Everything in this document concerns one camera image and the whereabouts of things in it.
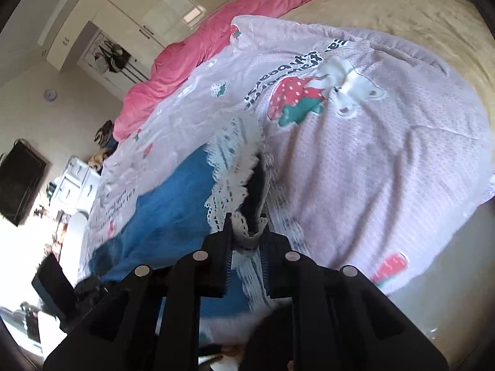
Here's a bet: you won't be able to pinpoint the white dresser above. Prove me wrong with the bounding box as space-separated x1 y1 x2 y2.
50 156 102 217

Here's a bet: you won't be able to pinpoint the hanging dark clothes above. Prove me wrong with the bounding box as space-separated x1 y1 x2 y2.
95 41 131 74

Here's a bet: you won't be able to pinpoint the pink strawberry printed blanket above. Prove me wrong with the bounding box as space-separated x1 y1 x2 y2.
77 15 495 341

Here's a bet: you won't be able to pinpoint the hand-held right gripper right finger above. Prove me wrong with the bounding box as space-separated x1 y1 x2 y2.
259 216 450 371

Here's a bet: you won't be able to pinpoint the white round stool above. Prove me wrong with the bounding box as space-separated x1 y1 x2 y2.
60 211 92 276

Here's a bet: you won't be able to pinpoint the white wardrobe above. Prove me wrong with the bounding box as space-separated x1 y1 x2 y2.
39 0 267 93

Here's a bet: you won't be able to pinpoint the dark striped bag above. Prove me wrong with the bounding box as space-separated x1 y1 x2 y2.
95 121 117 150

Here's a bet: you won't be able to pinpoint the black rectangular object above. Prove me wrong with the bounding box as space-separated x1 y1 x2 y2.
32 253 79 322

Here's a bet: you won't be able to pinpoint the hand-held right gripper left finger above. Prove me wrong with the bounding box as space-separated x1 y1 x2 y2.
43 212 233 371

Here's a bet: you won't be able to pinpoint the black wall television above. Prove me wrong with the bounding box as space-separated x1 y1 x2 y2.
0 139 52 227

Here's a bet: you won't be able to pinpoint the tan plush toy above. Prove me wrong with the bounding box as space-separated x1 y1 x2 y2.
88 149 110 171

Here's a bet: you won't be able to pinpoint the blue denim pants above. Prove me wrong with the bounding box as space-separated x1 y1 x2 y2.
89 118 279 318

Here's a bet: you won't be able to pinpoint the pink comforter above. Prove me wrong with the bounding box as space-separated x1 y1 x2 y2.
112 0 372 142

